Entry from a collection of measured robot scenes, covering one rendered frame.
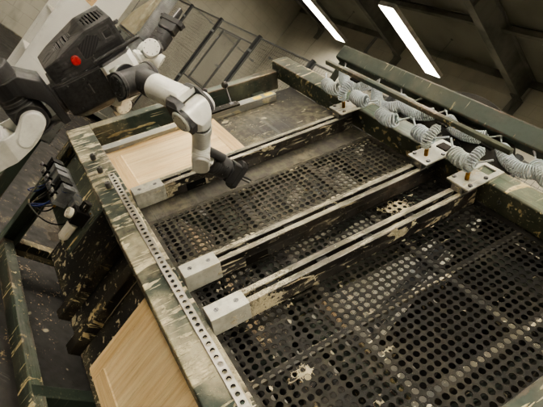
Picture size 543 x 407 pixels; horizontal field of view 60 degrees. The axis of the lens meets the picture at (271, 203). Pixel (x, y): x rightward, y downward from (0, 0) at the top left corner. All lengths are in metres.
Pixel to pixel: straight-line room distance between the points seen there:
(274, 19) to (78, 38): 10.13
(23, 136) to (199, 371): 1.07
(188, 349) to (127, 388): 0.60
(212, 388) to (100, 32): 1.23
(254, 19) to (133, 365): 10.22
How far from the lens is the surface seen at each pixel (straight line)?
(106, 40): 1.84
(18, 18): 10.39
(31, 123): 1.90
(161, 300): 1.51
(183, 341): 1.39
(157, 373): 1.82
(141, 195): 1.93
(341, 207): 1.72
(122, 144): 2.38
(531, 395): 1.35
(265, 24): 11.71
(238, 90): 2.79
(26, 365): 2.13
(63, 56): 1.82
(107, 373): 2.05
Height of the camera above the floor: 1.44
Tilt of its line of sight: 6 degrees down
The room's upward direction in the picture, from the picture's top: 39 degrees clockwise
